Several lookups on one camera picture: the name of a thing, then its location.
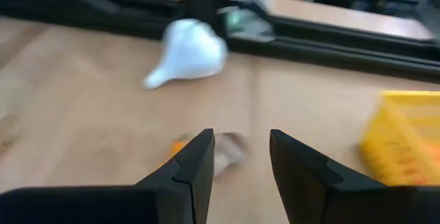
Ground large white garlic bulb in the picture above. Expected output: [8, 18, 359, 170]
[142, 18, 228, 91]

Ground pale brown mushroom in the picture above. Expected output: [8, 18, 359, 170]
[212, 132, 250, 179]

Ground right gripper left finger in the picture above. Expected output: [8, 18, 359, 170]
[0, 128, 216, 224]

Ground black aluminium table frame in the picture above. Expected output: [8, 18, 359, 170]
[0, 0, 440, 84]

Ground yellow plastic basket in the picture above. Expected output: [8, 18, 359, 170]
[359, 90, 440, 187]

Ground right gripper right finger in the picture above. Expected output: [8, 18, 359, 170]
[269, 128, 440, 224]

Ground orange carrot toy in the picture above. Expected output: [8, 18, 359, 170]
[156, 133, 189, 170]

